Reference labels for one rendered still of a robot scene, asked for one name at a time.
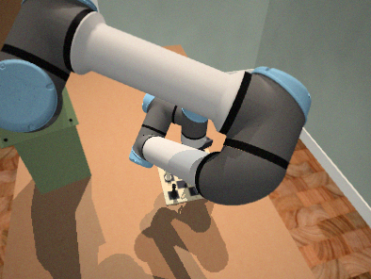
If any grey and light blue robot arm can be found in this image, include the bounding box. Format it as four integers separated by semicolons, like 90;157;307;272
0;0;312;205

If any chessboard with pieces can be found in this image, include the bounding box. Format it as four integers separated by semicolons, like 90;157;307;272
157;167;203;205

